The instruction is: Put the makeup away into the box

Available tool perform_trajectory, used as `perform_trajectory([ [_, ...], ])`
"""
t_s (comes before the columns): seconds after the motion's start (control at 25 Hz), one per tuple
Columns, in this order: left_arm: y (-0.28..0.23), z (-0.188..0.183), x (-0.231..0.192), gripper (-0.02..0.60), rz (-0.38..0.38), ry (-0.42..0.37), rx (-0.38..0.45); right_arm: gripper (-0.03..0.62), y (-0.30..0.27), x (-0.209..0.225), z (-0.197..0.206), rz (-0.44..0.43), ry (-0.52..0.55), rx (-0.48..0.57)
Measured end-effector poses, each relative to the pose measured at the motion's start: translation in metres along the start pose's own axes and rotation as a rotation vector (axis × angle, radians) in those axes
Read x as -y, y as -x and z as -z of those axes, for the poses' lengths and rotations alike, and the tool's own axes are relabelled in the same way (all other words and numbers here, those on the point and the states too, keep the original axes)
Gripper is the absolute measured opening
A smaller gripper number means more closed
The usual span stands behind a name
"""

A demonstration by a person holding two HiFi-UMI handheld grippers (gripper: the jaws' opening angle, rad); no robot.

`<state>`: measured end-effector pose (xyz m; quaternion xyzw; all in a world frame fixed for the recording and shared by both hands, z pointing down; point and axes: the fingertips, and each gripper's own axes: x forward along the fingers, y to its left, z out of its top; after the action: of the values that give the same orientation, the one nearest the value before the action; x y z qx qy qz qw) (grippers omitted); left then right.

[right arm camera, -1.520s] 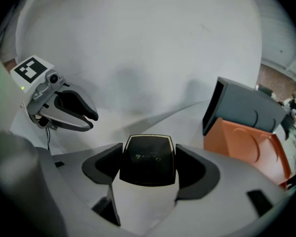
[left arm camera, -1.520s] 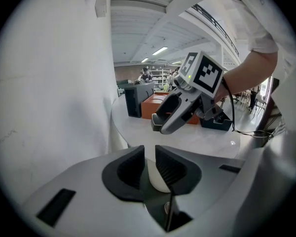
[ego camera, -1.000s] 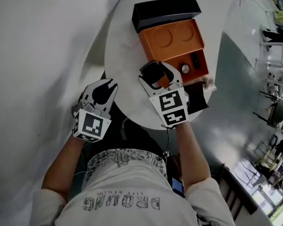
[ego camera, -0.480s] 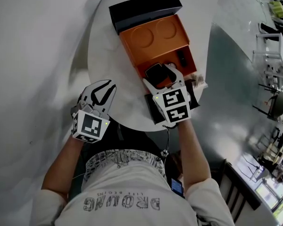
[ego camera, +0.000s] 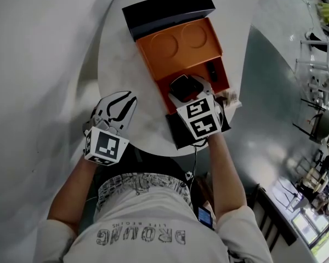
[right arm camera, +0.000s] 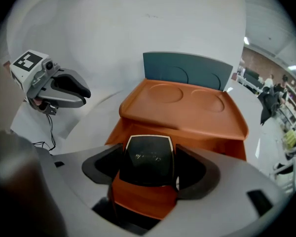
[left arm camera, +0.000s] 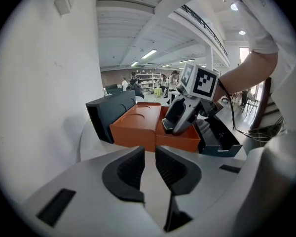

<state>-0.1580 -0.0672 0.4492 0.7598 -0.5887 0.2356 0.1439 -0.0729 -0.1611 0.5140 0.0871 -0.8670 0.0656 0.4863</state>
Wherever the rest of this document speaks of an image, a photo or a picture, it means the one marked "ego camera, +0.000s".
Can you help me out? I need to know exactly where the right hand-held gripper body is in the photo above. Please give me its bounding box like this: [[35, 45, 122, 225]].
[[167, 77, 223, 141]]

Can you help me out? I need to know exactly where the person's white printed shirt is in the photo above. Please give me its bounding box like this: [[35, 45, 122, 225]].
[[36, 173, 275, 263]]

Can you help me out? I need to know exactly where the black makeup stick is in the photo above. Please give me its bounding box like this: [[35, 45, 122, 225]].
[[206, 61, 219, 83]]

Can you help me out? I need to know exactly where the person's left forearm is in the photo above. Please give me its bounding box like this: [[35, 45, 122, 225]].
[[47, 154, 100, 231]]

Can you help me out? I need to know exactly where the bright window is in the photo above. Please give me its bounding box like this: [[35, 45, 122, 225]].
[[290, 208, 329, 256]]

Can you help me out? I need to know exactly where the thin gripper cable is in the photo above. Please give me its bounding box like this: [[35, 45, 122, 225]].
[[184, 143, 199, 189]]

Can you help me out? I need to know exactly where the green crate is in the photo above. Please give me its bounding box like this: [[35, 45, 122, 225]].
[[317, 2, 329, 22]]

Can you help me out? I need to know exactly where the dark low cabinet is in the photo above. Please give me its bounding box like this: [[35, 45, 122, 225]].
[[251, 184, 300, 253]]

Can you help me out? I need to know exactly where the orange box with black lid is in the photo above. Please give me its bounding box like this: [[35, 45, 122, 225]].
[[122, 0, 231, 115]]

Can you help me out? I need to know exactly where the person's right forearm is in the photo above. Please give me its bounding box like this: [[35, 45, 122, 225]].
[[206, 131, 248, 219]]

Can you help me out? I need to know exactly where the white metal rack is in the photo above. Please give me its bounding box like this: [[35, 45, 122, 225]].
[[294, 31, 329, 104]]

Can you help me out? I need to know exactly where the patterned brown pouch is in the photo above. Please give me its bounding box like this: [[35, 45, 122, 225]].
[[215, 89, 242, 110]]

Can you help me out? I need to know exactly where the black flat tray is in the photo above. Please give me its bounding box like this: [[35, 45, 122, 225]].
[[165, 113, 232, 151]]

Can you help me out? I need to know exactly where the grey chair with black legs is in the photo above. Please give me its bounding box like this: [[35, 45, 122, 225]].
[[292, 110, 329, 143]]

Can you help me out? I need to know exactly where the black square makeup compact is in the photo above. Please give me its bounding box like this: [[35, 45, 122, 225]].
[[169, 75, 201, 99]]

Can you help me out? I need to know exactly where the small blue-screen device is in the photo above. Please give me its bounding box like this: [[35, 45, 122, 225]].
[[198, 206, 214, 229]]

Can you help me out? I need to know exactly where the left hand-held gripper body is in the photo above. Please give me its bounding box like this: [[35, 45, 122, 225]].
[[81, 90, 138, 167]]

